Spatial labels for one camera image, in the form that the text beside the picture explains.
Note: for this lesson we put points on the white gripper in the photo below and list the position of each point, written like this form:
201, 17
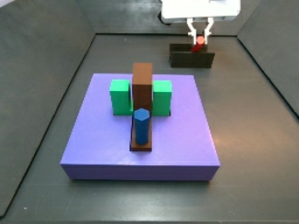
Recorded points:
197, 10

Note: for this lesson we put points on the red peg object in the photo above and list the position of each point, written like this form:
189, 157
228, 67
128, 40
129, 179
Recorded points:
197, 46

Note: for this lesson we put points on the purple board base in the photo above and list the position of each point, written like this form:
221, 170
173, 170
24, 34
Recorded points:
183, 153

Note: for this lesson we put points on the black angled holder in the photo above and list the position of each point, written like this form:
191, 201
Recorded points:
183, 58

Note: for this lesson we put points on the green right block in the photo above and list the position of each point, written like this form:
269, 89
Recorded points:
161, 98

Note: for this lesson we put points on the green block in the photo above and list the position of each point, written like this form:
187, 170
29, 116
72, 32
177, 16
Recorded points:
161, 98
120, 97

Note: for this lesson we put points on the brown tall block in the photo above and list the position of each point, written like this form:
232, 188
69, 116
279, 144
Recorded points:
141, 96

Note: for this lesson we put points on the green left block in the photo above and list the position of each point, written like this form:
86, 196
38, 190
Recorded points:
120, 97

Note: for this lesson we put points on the blue hexagonal peg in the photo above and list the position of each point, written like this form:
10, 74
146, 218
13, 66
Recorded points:
141, 126

